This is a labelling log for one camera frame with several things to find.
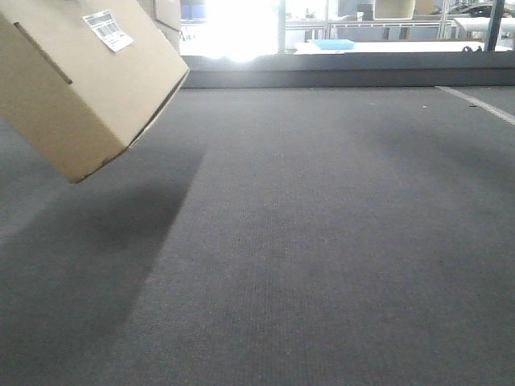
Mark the blue tray on table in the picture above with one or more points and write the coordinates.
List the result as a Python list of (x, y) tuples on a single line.
[(334, 44)]

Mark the small brown cardboard package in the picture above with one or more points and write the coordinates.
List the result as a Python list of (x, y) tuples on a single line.
[(72, 99)]

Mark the white background table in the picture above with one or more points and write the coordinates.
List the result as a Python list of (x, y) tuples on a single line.
[(394, 47)]

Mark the beige plastic tub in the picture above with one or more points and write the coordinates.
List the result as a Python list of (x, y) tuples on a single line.
[(393, 9)]

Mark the white barcode label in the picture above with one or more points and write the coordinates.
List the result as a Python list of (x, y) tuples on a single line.
[(105, 27)]

